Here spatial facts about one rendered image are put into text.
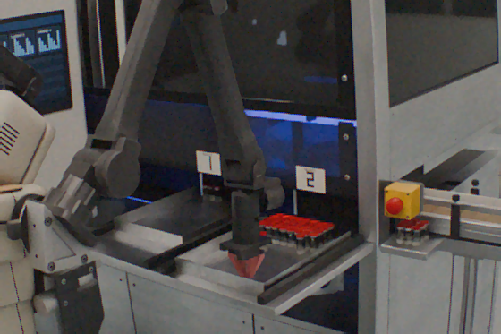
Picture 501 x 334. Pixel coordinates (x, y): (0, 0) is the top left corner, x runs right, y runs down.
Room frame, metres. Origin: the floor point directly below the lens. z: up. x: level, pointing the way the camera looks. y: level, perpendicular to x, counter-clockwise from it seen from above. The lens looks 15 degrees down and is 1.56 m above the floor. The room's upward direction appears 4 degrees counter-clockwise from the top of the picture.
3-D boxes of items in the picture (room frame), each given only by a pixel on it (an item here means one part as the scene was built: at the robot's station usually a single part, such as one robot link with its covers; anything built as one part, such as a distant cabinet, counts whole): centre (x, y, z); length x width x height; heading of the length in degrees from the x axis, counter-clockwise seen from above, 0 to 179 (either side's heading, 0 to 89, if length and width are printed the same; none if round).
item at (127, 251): (1.71, 0.09, 0.87); 0.70 x 0.48 x 0.02; 51
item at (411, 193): (1.59, -0.35, 1.00); 0.08 x 0.07 x 0.07; 141
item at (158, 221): (1.88, 0.18, 0.90); 0.34 x 0.26 x 0.04; 141
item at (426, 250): (1.62, -0.39, 0.87); 0.14 x 0.13 x 0.02; 141
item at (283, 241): (1.64, -0.07, 0.90); 0.18 x 0.02 x 0.05; 50
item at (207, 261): (1.58, -0.01, 0.90); 0.34 x 0.26 x 0.04; 140
